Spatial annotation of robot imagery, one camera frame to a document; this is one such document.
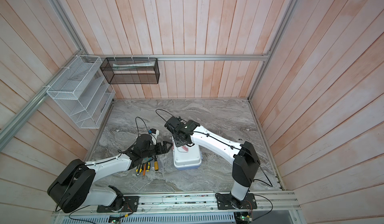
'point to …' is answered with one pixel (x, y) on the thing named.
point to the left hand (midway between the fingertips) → (168, 148)
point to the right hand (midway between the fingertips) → (182, 140)
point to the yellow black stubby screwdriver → (148, 166)
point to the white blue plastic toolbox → (186, 158)
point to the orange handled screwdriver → (144, 170)
